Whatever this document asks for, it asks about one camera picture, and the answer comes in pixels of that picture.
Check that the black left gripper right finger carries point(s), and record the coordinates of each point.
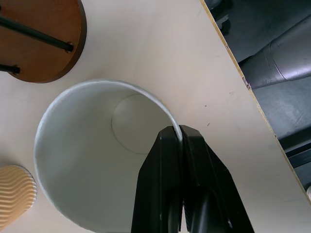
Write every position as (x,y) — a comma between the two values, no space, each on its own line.
(209,189)

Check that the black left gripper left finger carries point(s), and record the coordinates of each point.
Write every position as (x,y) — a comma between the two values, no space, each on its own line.
(158,184)

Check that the white paper cup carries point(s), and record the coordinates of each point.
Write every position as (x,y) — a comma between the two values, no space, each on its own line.
(92,150)

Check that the brown ribbed paper cup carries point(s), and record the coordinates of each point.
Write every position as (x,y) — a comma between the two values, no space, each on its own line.
(13,194)

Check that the round wooden holder base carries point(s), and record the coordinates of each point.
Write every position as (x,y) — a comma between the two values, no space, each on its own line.
(41,41)

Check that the silver robot leg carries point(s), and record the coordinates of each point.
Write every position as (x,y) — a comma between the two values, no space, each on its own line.
(277,60)

